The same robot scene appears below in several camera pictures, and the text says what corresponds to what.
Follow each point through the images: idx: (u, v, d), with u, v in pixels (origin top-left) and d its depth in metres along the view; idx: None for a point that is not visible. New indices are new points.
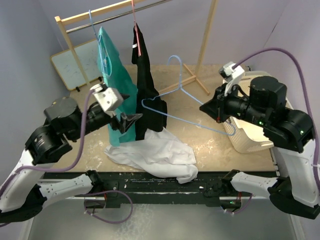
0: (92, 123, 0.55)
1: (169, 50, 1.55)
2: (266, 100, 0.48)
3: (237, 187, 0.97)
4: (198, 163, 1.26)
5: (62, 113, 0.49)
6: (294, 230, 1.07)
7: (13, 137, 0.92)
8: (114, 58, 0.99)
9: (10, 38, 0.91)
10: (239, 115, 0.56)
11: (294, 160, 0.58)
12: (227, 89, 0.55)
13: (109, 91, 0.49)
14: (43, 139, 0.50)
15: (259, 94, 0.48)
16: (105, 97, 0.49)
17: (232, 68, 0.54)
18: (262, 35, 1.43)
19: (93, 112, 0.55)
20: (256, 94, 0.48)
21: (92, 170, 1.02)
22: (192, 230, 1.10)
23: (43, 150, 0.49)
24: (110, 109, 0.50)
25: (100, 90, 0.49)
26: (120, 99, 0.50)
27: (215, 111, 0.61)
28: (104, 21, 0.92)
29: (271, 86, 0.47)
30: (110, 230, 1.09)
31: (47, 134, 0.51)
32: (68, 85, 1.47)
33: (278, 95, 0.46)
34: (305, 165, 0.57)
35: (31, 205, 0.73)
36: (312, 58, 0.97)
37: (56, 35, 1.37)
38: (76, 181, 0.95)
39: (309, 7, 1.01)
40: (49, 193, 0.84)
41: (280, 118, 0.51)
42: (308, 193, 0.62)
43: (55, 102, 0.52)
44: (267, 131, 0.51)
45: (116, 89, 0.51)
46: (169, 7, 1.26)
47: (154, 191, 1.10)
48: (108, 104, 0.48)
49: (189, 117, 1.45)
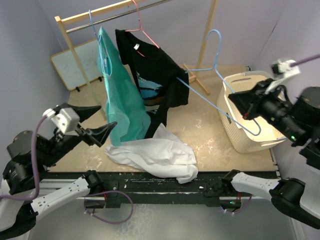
0: (61, 144, 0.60)
1: (169, 51, 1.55)
2: (316, 119, 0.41)
3: (237, 187, 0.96)
4: (198, 163, 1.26)
5: (23, 150, 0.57)
6: (294, 230, 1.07)
7: (13, 136, 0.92)
8: (114, 58, 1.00)
9: (10, 38, 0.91)
10: (272, 120, 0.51)
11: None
12: (270, 88, 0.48)
13: (62, 112, 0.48)
14: (16, 171, 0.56)
15: (309, 112, 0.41)
16: (60, 120, 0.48)
17: (290, 66, 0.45)
18: (262, 35, 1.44)
19: (59, 136, 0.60)
20: (306, 110, 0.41)
21: (92, 170, 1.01)
22: (192, 230, 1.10)
23: (17, 181, 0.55)
24: (69, 129, 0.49)
25: (53, 114, 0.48)
26: (74, 117, 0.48)
27: (245, 107, 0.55)
28: (104, 21, 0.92)
29: None
30: (110, 230, 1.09)
31: (20, 164, 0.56)
32: (68, 85, 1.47)
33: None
34: None
35: (26, 220, 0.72)
36: (312, 58, 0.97)
37: (56, 35, 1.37)
38: (70, 188, 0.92)
39: (309, 7, 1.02)
40: (41, 207, 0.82)
41: None
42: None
43: (16, 138, 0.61)
44: (306, 151, 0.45)
45: (70, 109, 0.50)
46: (169, 7, 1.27)
47: (154, 192, 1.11)
48: (63, 126, 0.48)
49: (190, 117, 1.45)
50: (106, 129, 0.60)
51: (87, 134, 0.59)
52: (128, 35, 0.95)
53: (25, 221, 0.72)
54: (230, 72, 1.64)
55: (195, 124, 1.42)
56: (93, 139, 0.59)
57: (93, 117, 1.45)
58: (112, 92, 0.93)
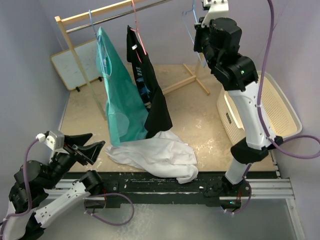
0: (59, 168, 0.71)
1: (169, 51, 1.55)
2: (222, 41, 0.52)
3: (232, 180, 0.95)
4: (198, 163, 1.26)
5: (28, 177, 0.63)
6: (294, 230, 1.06)
7: (13, 136, 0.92)
8: (114, 58, 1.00)
9: (10, 37, 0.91)
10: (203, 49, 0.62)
11: (240, 103, 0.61)
12: None
13: (50, 133, 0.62)
14: (19, 194, 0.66)
15: (217, 34, 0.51)
16: (49, 139, 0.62)
17: (209, 1, 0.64)
18: (262, 36, 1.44)
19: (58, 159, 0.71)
20: (215, 34, 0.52)
21: (90, 171, 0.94)
22: (192, 230, 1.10)
23: (21, 203, 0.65)
24: (57, 146, 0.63)
25: (44, 136, 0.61)
26: (61, 136, 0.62)
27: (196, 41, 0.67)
28: (103, 21, 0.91)
29: (229, 28, 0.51)
30: (110, 230, 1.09)
31: (22, 189, 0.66)
32: (68, 85, 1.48)
33: (231, 38, 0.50)
34: (250, 106, 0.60)
35: (33, 231, 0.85)
36: (312, 58, 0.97)
37: (56, 35, 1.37)
38: (69, 195, 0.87)
39: (309, 7, 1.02)
40: (43, 217, 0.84)
41: (229, 61, 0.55)
42: (254, 136, 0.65)
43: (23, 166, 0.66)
44: (215, 71, 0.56)
45: (55, 130, 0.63)
46: (169, 7, 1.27)
47: (154, 192, 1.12)
48: (52, 143, 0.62)
49: (190, 117, 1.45)
50: (95, 146, 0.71)
51: (78, 152, 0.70)
52: (133, 34, 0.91)
53: (33, 231, 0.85)
54: None
55: (195, 123, 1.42)
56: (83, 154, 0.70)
57: (92, 117, 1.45)
58: (111, 91, 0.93)
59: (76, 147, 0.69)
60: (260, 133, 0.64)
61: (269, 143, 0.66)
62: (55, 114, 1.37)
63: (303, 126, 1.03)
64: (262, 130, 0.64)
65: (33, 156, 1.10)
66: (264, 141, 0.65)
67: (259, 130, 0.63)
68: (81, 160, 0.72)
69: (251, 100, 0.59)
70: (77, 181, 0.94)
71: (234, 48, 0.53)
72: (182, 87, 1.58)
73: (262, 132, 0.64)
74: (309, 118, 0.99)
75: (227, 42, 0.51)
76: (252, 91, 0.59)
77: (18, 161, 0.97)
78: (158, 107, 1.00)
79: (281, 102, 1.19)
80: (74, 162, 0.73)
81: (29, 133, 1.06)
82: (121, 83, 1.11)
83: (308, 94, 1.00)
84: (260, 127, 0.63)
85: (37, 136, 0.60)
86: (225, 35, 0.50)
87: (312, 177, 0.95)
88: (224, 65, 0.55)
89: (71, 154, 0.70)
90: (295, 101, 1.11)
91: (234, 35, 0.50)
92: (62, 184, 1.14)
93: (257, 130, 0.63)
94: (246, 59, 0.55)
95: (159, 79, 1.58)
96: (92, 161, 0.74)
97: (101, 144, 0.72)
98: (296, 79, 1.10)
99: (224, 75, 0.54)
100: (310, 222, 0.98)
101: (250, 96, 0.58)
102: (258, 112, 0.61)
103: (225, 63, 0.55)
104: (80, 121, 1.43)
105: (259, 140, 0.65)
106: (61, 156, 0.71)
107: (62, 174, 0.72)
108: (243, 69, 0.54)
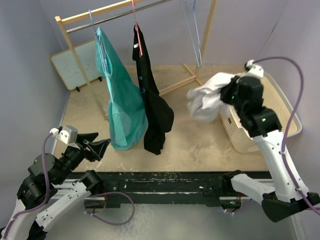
0: (69, 163, 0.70)
1: (169, 51, 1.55)
2: (247, 93, 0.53)
3: (236, 187, 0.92)
4: (198, 162, 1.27)
5: (42, 169, 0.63)
6: (294, 230, 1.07)
7: (13, 136, 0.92)
8: (113, 58, 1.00)
9: (9, 37, 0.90)
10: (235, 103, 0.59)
11: (263, 150, 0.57)
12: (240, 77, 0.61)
13: (64, 128, 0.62)
14: (30, 190, 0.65)
15: (245, 87, 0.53)
16: (63, 134, 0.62)
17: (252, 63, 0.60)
18: (261, 36, 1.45)
19: (69, 154, 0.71)
20: (243, 87, 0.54)
21: (89, 171, 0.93)
22: (192, 230, 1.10)
23: (32, 198, 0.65)
24: (70, 140, 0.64)
25: (57, 131, 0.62)
26: (74, 130, 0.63)
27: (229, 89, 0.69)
28: (103, 21, 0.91)
29: (254, 83, 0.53)
30: (110, 230, 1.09)
31: (34, 184, 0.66)
32: (68, 85, 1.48)
33: (252, 91, 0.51)
34: (272, 152, 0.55)
35: (36, 234, 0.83)
36: (312, 58, 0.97)
37: (56, 35, 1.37)
38: (70, 195, 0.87)
39: (308, 7, 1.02)
40: (45, 221, 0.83)
41: (255, 109, 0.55)
42: (280, 185, 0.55)
43: (36, 160, 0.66)
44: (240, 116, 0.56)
45: (69, 125, 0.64)
46: (168, 7, 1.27)
47: (154, 192, 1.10)
48: (66, 137, 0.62)
49: (189, 117, 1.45)
50: (102, 143, 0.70)
51: (88, 148, 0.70)
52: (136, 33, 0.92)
53: (36, 235, 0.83)
54: (230, 72, 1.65)
55: (195, 123, 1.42)
56: (92, 150, 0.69)
57: (92, 117, 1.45)
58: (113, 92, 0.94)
59: (86, 141, 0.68)
60: (287, 182, 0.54)
61: (301, 198, 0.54)
62: (55, 113, 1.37)
63: (303, 125, 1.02)
64: (291, 180, 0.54)
65: (34, 155, 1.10)
66: (294, 193, 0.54)
67: (285, 180, 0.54)
68: (89, 156, 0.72)
69: (274, 146, 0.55)
70: (78, 180, 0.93)
71: (258, 101, 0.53)
72: (182, 87, 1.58)
73: (289, 182, 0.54)
74: (309, 119, 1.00)
75: (254, 94, 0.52)
76: (275, 138, 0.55)
77: (18, 161, 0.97)
78: (165, 108, 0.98)
79: (280, 102, 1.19)
80: (83, 157, 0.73)
81: (29, 133, 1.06)
82: (121, 83, 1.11)
83: (307, 95, 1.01)
84: (290, 176, 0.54)
85: (51, 131, 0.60)
86: (250, 89, 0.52)
87: (312, 177, 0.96)
88: (248, 114, 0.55)
89: (81, 149, 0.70)
90: (295, 101, 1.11)
91: (258, 90, 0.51)
92: (62, 184, 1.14)
93: (282, 179, 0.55)
94: (271, 111, 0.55)
95: (159, 80, 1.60)
96: (99, 157, 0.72)
97: (108, 141, 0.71)
98: (296, 79, 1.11)
99: (247, 122, 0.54)
100: (311, 222, 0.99)
101: (273, 141, 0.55)
102: (283, 161, 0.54)
103: (248, 112, 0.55)
104: (80, 121, 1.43)
105: (285, 190, 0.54)
106: (72, 151, 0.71)
107: (71, 169, 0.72)
108: (265, 119, 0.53)
